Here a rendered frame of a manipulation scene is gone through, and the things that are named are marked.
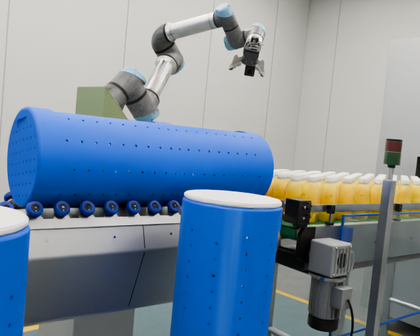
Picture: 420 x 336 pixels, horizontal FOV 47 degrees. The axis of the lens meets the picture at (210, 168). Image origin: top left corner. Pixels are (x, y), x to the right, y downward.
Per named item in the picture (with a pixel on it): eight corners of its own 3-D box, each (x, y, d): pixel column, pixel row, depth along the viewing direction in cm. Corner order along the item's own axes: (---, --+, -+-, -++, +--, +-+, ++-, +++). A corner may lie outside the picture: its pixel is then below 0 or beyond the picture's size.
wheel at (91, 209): (77, 203, 138) (79, 199, 136) (91, 203, 141) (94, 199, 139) (80, 217, 136) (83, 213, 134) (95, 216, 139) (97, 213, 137)
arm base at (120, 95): (84, 95, 207) (99, 81, 211) (107, 122, 213) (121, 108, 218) (100, 90, 195) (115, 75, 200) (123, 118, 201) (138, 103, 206)
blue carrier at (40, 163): (5, 208, 145) (7, 114, 147) (225, 205, 199) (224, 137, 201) (38, 207, 122) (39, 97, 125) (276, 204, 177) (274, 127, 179)
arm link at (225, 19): (148, 22, 244) (233, -2, 219) (159, 41, 251) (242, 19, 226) (139, 34, 237) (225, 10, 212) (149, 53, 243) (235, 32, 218)
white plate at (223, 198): (245, 207, 117) (245, 211, 117) (299, 201, 139) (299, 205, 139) (164, 191, 134) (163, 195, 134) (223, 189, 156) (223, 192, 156)
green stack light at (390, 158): (379, 163, 188) (381, 151, 187) (388, 164, 192) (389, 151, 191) (394, 165, 183) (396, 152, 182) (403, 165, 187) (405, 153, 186)
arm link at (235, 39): (222, 27, 229) (243, 20, 224) (231, 47, 236) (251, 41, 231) (219, 35, 224) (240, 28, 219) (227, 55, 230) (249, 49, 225)
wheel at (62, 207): (51, 203, 133) (53, 199, 132) (67, 203, 136) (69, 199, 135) (54, 217, 131) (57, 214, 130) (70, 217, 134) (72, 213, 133)
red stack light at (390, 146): (381, 151, 187) (382, 141, 187) (389, 151, 191) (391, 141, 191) (396, 152, 182) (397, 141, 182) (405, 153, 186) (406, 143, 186)
